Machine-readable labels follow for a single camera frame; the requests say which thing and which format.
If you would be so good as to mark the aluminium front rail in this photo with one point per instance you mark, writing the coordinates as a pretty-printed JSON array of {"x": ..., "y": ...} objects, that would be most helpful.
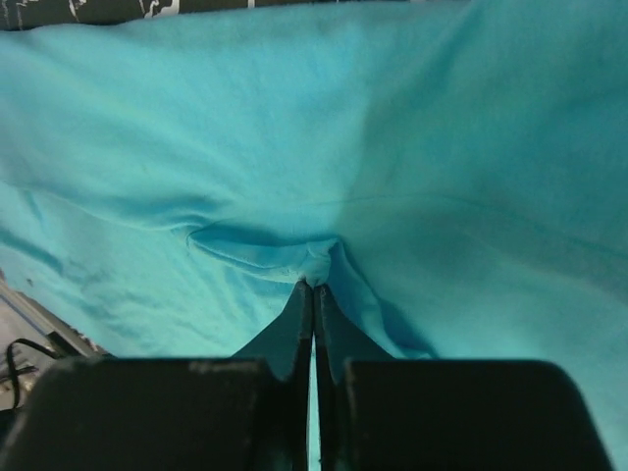
[{"x": 47, "y": 325}]

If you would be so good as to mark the light blue t shirt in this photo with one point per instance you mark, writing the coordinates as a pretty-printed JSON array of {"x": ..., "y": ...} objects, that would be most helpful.
[{"x": 455, "y": 171}]

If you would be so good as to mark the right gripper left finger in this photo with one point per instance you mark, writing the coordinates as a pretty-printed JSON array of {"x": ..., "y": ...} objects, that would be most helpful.
[{"x": 245, "y": 412}]

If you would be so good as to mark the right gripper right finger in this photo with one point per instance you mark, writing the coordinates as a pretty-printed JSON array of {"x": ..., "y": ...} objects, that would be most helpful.
[{"x": 377, "y": 412}]

